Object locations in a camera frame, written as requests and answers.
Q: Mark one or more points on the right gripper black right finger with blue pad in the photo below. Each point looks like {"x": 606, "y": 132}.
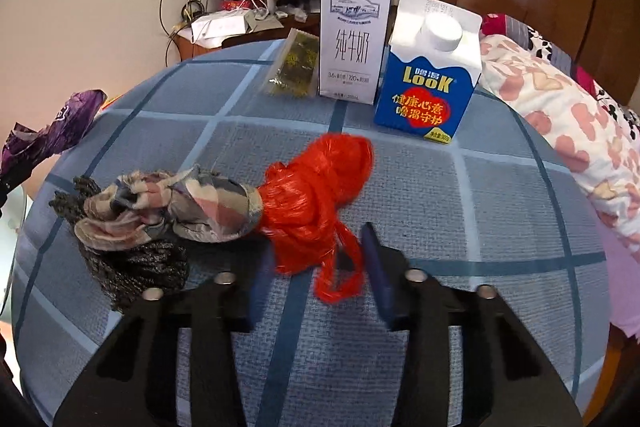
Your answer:
{"x": 386, "y": 268}

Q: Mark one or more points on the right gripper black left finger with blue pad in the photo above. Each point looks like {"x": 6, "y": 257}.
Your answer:
{"x": 255, "y": 276}

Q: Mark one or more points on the purple snack wrapper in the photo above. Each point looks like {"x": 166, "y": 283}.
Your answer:
{"x": 25, "y": 148}

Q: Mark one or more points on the light blue trash bucket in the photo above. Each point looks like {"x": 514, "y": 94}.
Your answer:
{"x": 13, "y": 214}

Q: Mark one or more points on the black foam net sleeve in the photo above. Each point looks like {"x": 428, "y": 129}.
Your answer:
{"x": 124, "y": 275}

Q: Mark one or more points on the blue plaid table cloth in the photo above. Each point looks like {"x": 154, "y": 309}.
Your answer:
{"x": 496, "y": 206}

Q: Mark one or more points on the small dark tea packet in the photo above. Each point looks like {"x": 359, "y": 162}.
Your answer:
{"x": 295, "y": 72}

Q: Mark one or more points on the purple bed sheet mattress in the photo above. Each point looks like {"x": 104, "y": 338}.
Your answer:
{"x": 623, "y": 283}

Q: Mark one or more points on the white box on cabinet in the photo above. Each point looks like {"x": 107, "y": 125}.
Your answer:
{"x": 219, "y": 25}

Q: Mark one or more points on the blue white Look carton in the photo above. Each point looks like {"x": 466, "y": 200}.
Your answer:
{"x": 431, "y": 71}

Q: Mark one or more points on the wooden tv cabinet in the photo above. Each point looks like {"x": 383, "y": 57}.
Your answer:
{"x": 266, "y": 19}

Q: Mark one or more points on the striped cow pattern blanket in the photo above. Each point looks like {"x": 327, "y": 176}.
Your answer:
{"x": 528, "y": 38}

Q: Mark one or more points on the white tall milk carton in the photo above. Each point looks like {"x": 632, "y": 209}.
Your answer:
{"x": 352, "y": 42}

